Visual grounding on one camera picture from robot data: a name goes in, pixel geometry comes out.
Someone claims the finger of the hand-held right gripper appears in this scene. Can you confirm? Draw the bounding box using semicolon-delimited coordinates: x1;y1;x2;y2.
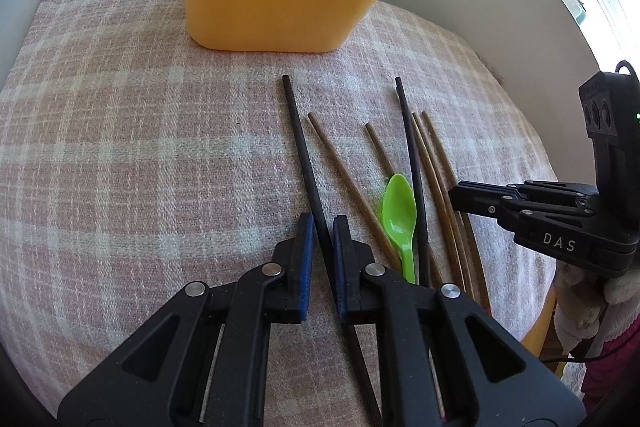
447;180;602;231

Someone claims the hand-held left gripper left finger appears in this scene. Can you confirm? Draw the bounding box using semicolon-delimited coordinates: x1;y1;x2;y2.
56;212;316;427

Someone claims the green plastic spoon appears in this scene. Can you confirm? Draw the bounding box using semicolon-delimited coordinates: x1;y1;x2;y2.
381;173;418;286

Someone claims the pink plaid cloth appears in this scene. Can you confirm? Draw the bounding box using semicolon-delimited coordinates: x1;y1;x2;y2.
0;0;563;414

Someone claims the person's right hand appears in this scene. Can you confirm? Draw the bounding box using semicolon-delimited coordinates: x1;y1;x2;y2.
551;263;640;358

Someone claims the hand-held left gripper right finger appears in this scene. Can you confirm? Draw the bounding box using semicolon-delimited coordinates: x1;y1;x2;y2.
332;215;587;427

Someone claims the black chopstick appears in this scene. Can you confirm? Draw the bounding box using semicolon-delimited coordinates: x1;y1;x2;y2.
282;75;385;427
394;77;434;288

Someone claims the person's right forearm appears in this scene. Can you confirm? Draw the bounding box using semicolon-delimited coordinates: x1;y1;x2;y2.
580;313;640;410

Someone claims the yellow wooden furniture edge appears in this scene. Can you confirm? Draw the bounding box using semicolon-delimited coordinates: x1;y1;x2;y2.
520;289;559;358

